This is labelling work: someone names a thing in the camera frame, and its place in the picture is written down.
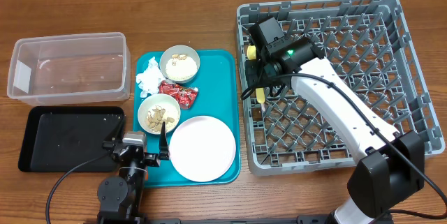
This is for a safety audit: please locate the grey bowl with rice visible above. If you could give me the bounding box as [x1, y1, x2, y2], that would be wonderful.
[159, 45, 200, 84]

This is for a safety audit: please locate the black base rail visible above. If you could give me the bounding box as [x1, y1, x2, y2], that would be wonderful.
[85, 214, 337, 224]

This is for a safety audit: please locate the pink round plate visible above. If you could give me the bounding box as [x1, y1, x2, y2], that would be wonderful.
[168, 116, 237, 182]

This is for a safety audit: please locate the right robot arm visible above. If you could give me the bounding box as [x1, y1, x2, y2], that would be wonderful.
[244, 36, 426, 223]

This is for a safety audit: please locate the green bowl with nuts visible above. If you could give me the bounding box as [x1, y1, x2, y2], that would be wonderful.
[137, 94, 181, 135]

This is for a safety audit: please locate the yellow plastic spoon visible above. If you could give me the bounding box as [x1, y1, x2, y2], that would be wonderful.
[247, 45, 265, 106]

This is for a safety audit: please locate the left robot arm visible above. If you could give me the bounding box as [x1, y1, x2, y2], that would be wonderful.
[97, 121, 170, 223]

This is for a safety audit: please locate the grey dishwasher rack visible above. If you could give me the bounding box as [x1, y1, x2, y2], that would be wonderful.
[236, 0, 446, 176]

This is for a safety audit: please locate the black plastic tray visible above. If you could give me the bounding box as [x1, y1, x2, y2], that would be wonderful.
[18, 106, 124, 172]

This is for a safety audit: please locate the clear plastic bin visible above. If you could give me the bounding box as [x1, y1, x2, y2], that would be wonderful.
[6, 32, 131, 106]

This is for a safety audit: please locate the crumpled white napkin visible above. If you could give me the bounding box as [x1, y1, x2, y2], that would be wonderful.
[136, 57, 166, 98]

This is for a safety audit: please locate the teal plastic tray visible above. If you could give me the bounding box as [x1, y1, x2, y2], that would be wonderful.
[133, 50, 241, 188]

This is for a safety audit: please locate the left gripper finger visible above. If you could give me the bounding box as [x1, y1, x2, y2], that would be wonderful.
[159, 122, 170, 160]
[104, 116, 125, 144]

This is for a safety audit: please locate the red snack wrapper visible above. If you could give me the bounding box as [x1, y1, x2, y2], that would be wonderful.
[159, 81, 198, 110]

